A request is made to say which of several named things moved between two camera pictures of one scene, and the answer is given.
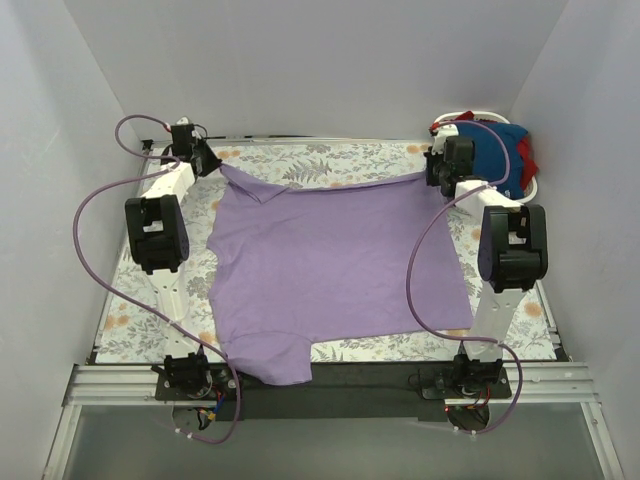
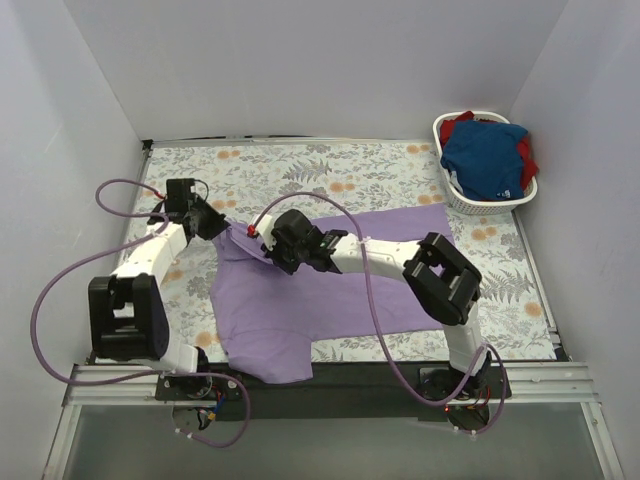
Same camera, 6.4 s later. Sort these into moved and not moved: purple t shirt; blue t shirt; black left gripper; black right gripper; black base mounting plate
Moved: black right gripper; black left gripper; purple t shirt
Not moved: black base mounting plate; blue t shirt
